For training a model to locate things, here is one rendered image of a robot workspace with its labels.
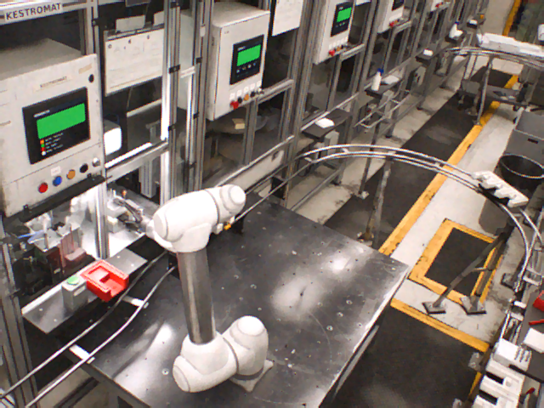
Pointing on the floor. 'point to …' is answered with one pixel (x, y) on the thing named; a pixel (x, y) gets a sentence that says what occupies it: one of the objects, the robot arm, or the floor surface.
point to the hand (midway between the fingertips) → (118, 208)
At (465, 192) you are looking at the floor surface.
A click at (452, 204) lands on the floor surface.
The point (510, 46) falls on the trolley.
